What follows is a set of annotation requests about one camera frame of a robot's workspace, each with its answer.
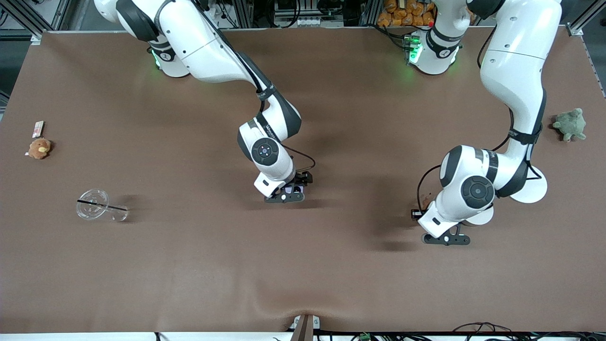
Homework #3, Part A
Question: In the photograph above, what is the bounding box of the aluminium frame beam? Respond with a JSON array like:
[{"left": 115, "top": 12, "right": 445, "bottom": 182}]
[{"left": 566, "top": 0, "right": 606, "bottom": 36}]

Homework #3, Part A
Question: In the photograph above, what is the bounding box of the brown table cover sheet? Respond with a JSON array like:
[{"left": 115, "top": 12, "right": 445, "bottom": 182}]
[{"left": 0, "top": 26, "right": 606, "bottom": 334}]

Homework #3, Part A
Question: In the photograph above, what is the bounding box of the black drinking straw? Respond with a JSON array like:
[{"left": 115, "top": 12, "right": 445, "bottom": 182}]
[{"left": 77, "top": 199, "right": 128, "bottom": 212}]

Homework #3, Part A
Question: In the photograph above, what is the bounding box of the brown plush toy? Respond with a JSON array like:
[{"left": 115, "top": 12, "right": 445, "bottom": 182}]
[{"left": 25, "top": 137, "right": 53, "bottom": 160}]

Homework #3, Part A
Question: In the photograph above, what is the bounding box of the metal table edge bracket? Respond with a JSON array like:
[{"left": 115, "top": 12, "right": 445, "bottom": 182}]
[{"left": 289, "top": 314, "right": 321, "bottom": 341}]

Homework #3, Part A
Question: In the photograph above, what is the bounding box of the white round desk lamp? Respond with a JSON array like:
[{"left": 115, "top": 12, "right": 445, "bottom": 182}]
[{"left": 460, "top": 166, "right": 548, "bottom": 226}]

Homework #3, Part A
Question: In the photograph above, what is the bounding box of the orange plush toy pile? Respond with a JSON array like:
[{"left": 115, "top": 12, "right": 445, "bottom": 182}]
[{"left": 377, "top": 0, "right": 435, "bottom": 27}]

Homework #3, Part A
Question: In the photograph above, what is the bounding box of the clear plastic cup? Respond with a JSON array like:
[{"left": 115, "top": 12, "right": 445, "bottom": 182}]
[{"left": 76, "top": 188, "right": 129, "bottom": 223}]

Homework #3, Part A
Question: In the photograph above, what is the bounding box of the green plush turtle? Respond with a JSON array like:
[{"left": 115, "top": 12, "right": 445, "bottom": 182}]
[{"left": 553, "top": 108, "right": 588, "bottom": 143}]

